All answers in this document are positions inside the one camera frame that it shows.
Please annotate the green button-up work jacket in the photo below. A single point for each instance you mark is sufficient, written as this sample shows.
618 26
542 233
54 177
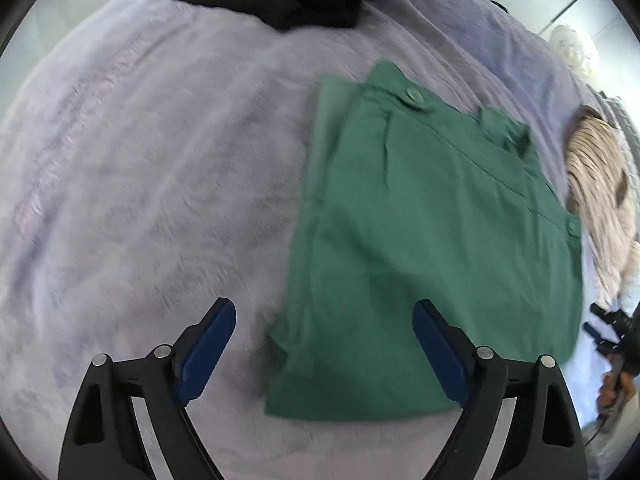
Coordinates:
425 260

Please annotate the lavender plush blanket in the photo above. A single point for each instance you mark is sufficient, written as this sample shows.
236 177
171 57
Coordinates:
150 160

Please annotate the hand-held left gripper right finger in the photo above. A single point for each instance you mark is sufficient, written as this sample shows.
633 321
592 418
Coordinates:
440 355

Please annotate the person's right hand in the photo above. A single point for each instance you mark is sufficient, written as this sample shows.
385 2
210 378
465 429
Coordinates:
606 394

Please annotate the beige striped cloth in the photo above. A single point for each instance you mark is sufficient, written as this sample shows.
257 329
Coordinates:
597 185

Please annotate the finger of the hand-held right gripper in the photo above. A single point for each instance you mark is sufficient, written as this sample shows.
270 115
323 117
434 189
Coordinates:
602 312
597 337

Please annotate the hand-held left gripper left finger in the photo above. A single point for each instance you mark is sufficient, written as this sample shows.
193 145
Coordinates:
207 355

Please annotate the grey knitted cloth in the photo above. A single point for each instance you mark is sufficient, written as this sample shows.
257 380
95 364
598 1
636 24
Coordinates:
620 110

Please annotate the white fluffy object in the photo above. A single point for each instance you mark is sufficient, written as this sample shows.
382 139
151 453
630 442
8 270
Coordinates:
575 47

